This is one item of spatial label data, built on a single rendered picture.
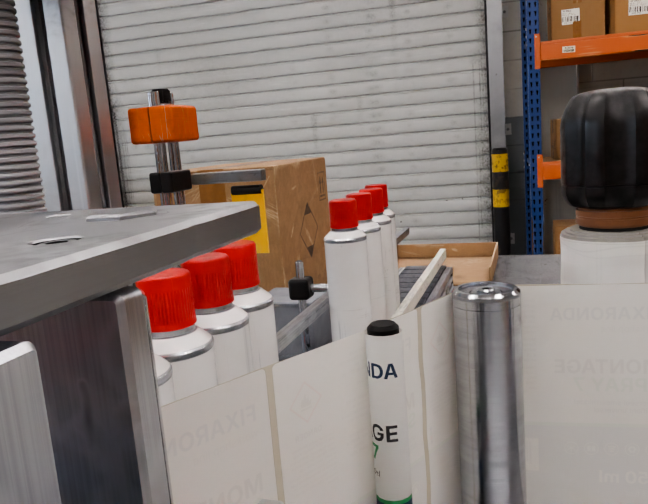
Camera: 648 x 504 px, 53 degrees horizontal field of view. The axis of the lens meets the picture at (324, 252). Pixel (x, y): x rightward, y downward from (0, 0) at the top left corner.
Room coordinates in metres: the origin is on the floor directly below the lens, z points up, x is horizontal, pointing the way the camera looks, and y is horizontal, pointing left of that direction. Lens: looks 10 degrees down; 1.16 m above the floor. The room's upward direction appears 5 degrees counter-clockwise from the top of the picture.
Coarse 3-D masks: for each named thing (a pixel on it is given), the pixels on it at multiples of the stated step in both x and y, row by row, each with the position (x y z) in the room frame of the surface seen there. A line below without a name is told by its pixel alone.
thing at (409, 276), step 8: (408, 272) 1.28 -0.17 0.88; (416, 272) 1.27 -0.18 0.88; (440, 272) 1.25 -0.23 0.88; (400, 280) 1.21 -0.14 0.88; (408, 280) 1.20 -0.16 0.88; (416, 280) 1.20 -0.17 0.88; (432, 280) 1.19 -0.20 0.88; (400, 288) 1.15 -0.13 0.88; (408, 288) 1.14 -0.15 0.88; (432, 288) 1.13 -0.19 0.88; (400, 296) 1.09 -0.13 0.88; (424, 296) 1.07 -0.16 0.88
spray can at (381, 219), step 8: (376, 192) 0.88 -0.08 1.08; (376, 200) 0.88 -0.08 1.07; (376, 208) 0.88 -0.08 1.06; (376, 216) 0.88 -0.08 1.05; (384, 216) 0.88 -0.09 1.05; (384, 224) 0.87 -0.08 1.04; (384, 232) 0.87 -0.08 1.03; (384, 240) 0.87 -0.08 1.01; (384, 248) 0.87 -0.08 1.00; (392, 248) 0.89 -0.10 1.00; (384, 256) 0.87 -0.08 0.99; (392, 256) 0.89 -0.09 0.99; (384, 264) 0.87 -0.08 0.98; (392, 264) 0.88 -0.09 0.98; (384, 272) 0.87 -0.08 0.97; (392, 272) 0.88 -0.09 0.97; (384, 280) 0.87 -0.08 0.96; (392, 280) 0.88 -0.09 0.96; (392, 288) 0.88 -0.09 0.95; (392, 296) 0.88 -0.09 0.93; (392, 304) 0.88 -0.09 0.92; (392, 312) 0.88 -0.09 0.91
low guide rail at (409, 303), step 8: (440, 256) 1.24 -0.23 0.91; (432, 264) 1.17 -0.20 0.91; (440, 264) 1.23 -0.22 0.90; (424, 272) 1.10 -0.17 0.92; (432, 272) 1.13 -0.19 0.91; (424, 280) 1.05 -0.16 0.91; (416, 288) 0.99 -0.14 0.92; (424, 288) 1.04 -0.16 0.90; (408, 296) 0.95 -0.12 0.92; (416, 296) 0.97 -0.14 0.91; (400, 304) 0.91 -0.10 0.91; (408, 304) 0.90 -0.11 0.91; (416, 304) 0.96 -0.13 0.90; (400, 312) 0.86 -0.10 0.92
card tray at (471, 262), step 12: (408, 252) 1.66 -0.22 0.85; (420, 252) 1.65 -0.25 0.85; (432, 252) 1.64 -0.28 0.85; (456, 252) 1.62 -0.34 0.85; (468, 252) 1.61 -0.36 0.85; (480, 252) 1.60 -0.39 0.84; (492, 252) 1.60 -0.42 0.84; (408, 264) 1.58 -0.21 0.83; (420, 264) 1.57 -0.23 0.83; (444, 264) 1.55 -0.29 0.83; (456, 264) 1.53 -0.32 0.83; (468, 264) 1.52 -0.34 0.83; (480, 264) 1.51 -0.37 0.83; (492, 264) 1.36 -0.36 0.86; (456, 276) 1.41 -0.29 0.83; (468, 276) 1.40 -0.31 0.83; (480, 276) 1.39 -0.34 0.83; (492, 276) 1.35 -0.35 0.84
